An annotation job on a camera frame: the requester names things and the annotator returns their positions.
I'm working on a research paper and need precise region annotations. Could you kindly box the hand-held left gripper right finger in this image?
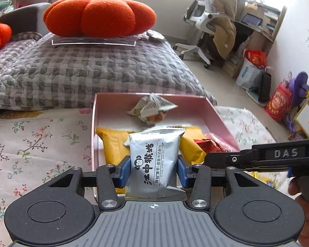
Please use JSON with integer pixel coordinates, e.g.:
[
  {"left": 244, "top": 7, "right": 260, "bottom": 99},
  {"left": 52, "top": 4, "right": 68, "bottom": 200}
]
[{"left": 178, "top": 155, "right": 262, "bottom": 211}]

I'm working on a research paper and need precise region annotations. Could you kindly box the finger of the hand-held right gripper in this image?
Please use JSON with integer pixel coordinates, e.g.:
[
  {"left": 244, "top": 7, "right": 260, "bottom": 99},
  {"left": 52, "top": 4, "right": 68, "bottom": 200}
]
[{"left": 205, "top": 149, "right": 253, "bottom": 170}]

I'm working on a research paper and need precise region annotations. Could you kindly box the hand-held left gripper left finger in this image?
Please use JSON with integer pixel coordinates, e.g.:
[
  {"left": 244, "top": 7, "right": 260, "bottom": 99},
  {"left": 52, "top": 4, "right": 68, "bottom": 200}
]
[{"left": 48, "top": 155, "right": 132, "bottom": 211}]

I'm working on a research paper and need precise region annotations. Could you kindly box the clear pink snack packet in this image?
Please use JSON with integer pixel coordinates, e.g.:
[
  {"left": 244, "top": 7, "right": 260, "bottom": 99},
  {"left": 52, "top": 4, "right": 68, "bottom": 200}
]
[{"left": 203, "top": 132, "right": 239, "bottom": 153}]

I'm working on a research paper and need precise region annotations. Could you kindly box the small red snack packet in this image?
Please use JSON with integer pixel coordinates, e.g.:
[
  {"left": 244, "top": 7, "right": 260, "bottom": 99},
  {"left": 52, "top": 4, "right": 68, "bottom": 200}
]
[{"left": 194, "top": 138, "right": 222, "bottom": 155}]

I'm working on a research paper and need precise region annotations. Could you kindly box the yellow snack packet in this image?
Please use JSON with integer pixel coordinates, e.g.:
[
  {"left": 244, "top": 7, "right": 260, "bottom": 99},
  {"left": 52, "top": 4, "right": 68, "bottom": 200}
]
[
  {"left": 179, "top": 126, "right": 208, "bottom": 166},
  {"left": 96, "top": 127, "right": 134, "bottom": 195}
]

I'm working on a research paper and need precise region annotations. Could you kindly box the silver printed snack packet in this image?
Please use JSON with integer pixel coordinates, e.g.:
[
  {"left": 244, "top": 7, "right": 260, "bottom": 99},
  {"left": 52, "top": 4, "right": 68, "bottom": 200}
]
[
  {"left": 126, "top": 93, "right": 178, "bottom": 127},
  {"left": 124, "top": 129, "right": 187, "bottom": 201}
]

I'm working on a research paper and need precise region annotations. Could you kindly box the pink cardboard box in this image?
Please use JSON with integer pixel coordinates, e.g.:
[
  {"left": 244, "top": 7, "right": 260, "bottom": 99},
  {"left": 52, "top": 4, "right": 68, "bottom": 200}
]
[{"left": 91, "top": 92, "right": 241, "bottom": 206}]

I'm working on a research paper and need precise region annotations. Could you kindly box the white wooden cabinet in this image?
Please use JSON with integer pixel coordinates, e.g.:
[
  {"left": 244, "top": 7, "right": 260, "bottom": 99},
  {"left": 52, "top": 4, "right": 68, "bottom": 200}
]
[{"left": 294, "top": 80, "right": 309, "bottom": 139}]

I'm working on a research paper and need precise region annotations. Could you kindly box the purple toy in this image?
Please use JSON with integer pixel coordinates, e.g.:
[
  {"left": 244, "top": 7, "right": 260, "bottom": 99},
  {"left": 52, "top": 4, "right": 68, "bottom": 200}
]
[{"left": 288, "top": 71, "right": 309, "bottom": 106}]

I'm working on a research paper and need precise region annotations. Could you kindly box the red patterned bag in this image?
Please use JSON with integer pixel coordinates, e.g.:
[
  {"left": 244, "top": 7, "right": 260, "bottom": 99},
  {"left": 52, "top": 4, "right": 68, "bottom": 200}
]
[{"left": 265, "top": 82, "right": 294, "bottom": 122}]

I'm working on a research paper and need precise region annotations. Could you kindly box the white shallow tray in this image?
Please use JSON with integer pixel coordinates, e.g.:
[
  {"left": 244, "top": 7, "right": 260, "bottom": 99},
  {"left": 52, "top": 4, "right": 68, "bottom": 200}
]
[{"left": 247, "top": 89, "right": 267, "bottom": 107}]

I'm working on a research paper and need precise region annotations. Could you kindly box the black bag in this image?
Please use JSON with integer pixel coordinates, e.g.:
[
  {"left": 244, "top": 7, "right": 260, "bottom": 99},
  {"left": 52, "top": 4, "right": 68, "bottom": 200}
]
[{"left": 258, "top": 71, "right": 272, "bottom": 103}]

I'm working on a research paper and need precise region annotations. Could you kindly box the white and blue bag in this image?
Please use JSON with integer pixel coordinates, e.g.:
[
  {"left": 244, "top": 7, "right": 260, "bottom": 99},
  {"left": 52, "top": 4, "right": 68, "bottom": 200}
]
[{"left": 235, "top": 58, "right": 264, "bottom": 90}]

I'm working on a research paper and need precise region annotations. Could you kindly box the red gift bag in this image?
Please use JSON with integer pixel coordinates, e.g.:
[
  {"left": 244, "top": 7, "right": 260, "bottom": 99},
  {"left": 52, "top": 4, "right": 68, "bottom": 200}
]
[{"left": 244, "top": 49, "right": 268, "bottom": 69}]

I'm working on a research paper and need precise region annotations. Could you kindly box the floral cloth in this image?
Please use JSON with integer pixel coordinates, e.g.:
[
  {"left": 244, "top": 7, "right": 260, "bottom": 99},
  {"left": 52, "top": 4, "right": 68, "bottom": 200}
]
[{"left": 0, "top": 105, "right": 294, "bottom": 247}]

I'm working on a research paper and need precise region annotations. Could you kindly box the grey checked quilt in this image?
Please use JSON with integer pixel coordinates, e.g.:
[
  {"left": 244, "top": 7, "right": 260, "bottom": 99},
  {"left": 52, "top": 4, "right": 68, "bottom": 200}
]
[{"left": 0, "top": 29, "right": 218, "bottom": 111}]

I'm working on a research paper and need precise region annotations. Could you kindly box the wooden desk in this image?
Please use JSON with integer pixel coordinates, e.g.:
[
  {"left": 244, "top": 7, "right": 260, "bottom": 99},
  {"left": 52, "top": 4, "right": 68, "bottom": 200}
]
[{"left": 232, "top": 0, "right": 287, "bottom": 79}]

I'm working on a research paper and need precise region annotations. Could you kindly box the laptop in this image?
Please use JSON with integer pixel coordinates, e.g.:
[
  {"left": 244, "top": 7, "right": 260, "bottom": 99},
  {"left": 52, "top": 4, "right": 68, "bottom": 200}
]
[{"left": 242, "top": 13, "right": 263, "bottom": 26}]

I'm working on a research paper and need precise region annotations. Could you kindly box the beige coat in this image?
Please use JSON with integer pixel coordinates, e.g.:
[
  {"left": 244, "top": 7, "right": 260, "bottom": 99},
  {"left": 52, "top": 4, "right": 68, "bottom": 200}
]
[{"left": 212, "top": 0, "right": 239, "bottom": 59}]

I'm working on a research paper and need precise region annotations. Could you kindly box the clear acrylic tray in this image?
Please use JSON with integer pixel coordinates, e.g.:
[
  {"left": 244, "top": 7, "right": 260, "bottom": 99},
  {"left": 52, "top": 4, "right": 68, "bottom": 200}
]
[{"left": 51, "top": 35, "right": 139, "bottom": 47}]

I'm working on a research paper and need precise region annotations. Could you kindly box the crumpled silver wrapper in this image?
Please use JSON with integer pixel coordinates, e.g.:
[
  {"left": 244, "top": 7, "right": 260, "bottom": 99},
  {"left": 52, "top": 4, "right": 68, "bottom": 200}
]
[{"left": 145, "top": 29, "right": 166, "bottom": 43}]

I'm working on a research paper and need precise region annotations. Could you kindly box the white office chair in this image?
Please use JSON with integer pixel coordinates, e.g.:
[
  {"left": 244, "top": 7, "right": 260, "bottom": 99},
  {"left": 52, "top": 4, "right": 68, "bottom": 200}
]
[{"left": 174, "top": 0, "right": 241, "bottom": 69}]

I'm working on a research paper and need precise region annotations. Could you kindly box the large orange pumpkin cushion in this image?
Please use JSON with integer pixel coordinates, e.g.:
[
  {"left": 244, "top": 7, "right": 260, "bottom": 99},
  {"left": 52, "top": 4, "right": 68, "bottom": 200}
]
[{"left": 43, "top": 0, "right": 156, "bottom": 38}]

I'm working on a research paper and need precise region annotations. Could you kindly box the small orange pumpkin cushion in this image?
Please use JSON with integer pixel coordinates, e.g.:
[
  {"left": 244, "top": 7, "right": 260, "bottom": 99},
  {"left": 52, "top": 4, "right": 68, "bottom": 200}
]
[{"left": 0, "top": 23, "right": 13, "bottom": 57}]

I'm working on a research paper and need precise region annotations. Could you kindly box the grey sofa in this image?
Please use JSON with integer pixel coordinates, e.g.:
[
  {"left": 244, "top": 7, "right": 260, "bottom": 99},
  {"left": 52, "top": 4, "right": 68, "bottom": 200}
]
[{"left": 0, "top": 2, "right": 52, "bottom": 35}]

